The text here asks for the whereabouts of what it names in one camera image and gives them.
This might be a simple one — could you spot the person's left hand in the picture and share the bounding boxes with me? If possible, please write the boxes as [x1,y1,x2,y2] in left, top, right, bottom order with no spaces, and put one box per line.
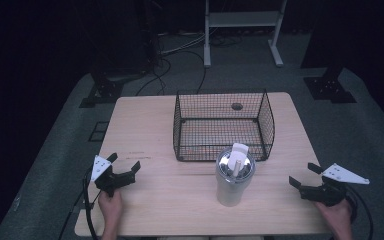
[98,191,123,231]

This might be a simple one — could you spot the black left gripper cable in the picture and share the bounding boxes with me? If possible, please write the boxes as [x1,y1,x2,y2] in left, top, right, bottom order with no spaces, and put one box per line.
[81,166,101,240]

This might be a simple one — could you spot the black wire basket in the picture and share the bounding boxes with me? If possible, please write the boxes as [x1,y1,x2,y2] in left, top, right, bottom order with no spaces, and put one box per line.
[172,88,276,163]

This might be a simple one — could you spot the white tumbler with lid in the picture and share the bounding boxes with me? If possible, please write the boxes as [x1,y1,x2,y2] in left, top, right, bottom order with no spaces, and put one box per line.
[215,142,257,208]

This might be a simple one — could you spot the white floor cables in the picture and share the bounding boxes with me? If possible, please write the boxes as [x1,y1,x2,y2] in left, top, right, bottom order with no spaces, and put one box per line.
[159,31,208,57]

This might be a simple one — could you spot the person's right hand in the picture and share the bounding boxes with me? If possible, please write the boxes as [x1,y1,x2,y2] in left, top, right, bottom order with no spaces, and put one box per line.
[314,199,353,231]

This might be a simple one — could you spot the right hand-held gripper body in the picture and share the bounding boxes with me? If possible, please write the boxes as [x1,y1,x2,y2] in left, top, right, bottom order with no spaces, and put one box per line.
[299,163,370,207]

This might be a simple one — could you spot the white desk frame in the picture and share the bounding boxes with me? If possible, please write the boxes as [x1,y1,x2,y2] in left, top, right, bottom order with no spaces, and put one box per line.
[203,0,288,69]

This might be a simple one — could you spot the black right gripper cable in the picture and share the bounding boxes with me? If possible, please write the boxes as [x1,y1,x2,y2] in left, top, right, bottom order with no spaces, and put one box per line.
[344,184,375,240]

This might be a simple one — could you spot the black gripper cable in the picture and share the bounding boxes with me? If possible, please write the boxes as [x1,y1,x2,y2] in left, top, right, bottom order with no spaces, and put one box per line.
[81,166,101,240]
[344,184,375,240]

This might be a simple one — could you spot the black floor cable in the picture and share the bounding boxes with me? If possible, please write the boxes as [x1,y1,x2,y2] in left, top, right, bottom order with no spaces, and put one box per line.
[134,49,208,98]

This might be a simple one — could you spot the black stand with base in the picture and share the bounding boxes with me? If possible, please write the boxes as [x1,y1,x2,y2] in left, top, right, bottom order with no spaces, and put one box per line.
[79,59,154,109]
[301,49,358,105]

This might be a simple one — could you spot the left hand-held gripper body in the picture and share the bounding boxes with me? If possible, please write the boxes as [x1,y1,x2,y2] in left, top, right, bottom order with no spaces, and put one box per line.
[90,155,137,198]

